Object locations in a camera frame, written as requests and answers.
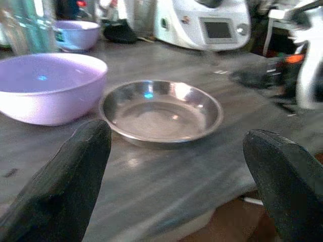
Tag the teal clear water bottle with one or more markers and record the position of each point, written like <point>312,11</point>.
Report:
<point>32,25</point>

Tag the stainless steel plate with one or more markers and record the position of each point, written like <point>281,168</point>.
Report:
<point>161,116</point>

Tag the small purple plastic bowl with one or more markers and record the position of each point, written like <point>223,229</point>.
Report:
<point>75,35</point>

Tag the white plastic stool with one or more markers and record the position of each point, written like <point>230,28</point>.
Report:
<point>276,20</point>

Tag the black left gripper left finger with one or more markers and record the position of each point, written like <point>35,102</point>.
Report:
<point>63,186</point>

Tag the white plastic bottle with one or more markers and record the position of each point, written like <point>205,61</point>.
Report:
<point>113,8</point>

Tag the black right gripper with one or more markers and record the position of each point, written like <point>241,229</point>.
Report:
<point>290,75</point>

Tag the small red capped bottle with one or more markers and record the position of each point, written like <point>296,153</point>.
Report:
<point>81,3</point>

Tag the large purple plastic bowl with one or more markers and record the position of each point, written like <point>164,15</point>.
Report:
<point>50,88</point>

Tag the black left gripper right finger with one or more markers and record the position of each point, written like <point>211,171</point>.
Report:
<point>290,186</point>

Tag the white food processor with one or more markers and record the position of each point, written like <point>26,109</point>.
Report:
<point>196,22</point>

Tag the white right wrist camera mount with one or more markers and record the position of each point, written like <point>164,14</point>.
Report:
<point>311,70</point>

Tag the black pouch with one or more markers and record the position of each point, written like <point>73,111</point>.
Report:
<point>119,31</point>

